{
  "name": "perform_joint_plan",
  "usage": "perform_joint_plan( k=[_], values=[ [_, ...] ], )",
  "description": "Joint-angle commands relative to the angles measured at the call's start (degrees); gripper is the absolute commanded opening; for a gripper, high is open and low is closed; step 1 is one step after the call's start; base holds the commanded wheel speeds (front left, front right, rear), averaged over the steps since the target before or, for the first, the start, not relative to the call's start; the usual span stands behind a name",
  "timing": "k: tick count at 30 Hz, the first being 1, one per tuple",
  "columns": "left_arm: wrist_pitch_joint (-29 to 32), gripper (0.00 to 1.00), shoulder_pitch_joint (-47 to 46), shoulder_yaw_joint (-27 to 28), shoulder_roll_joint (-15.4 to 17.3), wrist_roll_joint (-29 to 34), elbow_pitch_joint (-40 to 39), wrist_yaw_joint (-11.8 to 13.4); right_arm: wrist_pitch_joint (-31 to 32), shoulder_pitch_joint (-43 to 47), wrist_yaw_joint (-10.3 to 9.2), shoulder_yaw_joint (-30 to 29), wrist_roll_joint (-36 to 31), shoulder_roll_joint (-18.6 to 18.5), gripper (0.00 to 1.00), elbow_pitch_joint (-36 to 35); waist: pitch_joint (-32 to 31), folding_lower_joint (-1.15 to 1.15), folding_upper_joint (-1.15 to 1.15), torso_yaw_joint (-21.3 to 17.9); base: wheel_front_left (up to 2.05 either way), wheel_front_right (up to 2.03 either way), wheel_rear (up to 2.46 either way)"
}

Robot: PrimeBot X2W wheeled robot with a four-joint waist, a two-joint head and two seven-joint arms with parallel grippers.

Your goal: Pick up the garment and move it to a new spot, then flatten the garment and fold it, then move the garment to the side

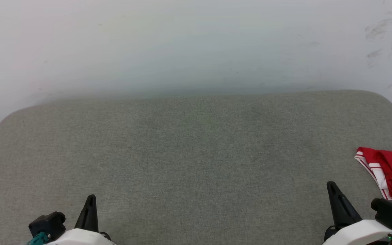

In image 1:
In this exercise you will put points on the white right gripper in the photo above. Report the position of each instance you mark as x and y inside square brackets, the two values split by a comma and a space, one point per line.
[359, 234]

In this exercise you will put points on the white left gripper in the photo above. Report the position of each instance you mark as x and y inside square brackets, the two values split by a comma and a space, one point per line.
[80, 238]

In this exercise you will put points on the grey fabric sofa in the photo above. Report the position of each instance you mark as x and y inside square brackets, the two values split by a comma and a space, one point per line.
[182, 163]

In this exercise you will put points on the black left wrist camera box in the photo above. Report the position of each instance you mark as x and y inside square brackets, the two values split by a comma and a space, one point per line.
[48, 224]

